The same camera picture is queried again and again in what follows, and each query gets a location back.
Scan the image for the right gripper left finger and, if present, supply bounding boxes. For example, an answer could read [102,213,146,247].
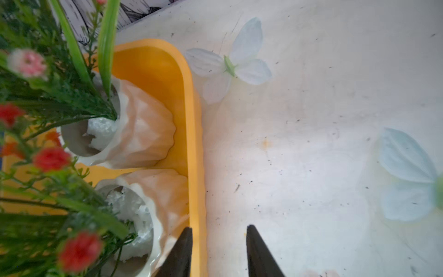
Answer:
[156,227,193,277]

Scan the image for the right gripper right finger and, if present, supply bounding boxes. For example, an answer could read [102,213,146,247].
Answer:
[246,225,284,277]

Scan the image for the yellow plastic tray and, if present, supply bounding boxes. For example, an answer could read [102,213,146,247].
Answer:
[1,39,207,277]

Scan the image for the orange flower potted plant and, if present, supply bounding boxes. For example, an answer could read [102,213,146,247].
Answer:
[0,138,190,277]
[1,1,176,169]

